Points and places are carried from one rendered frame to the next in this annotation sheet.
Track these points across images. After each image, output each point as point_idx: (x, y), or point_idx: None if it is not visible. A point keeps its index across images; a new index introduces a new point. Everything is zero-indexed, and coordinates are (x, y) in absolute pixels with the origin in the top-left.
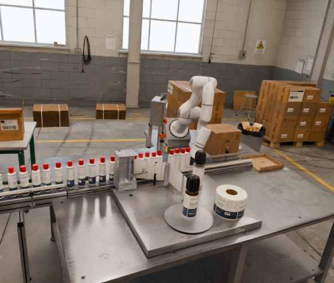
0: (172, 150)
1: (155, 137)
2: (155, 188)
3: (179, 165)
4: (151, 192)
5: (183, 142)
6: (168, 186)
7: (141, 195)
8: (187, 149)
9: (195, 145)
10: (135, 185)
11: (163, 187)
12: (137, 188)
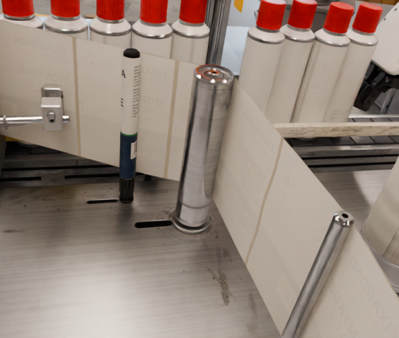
0: (275, 4)
1: (232, 3)
2: (120, 230)
3: (303, 101)
4: (71, 269)
5: (324, 21)
6: (205, 229)
7: None
8: (363, 15)
9: None
10: None
11: (174, 232)
12: None
